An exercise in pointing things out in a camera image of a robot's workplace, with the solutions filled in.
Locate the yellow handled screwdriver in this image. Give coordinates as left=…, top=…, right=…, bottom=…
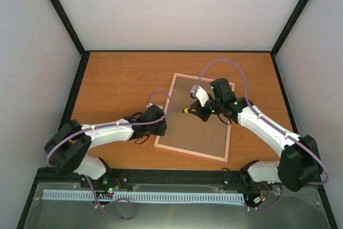
left=176, top=108, right=190, bottom=114

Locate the pink wooden picture frame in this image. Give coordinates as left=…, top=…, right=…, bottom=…
left=153, top=72, right=236, bottom=162

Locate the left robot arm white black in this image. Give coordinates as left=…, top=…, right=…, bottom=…
left=44, top=105, right=167, bottom=188

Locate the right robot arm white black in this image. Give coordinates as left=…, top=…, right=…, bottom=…
left=184, top=78, right=324, bottom=192

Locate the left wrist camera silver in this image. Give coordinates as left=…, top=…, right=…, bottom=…
left=147, top=103, right=164, bottom=110

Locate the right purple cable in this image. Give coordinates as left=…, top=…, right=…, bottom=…
left=197, top=58, right=330, bottom=211

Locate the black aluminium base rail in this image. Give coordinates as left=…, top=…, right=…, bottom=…
left=34, top=167, right=298, bottom=189

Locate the light blue slotted cable duct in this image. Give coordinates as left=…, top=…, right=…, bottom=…
left=41, top=189, right=244, bottom=205

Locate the right black corner post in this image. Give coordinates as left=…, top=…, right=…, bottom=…
left=270, top=0, right=327, bottom=54

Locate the black corner post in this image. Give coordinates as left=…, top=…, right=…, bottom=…
left=270, top=0, right=327, bottom=54
left=34, top=0, right=86, bottom=53

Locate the left black corner post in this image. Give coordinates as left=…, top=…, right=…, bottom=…
left=34, top=0, right=86, bottom=53

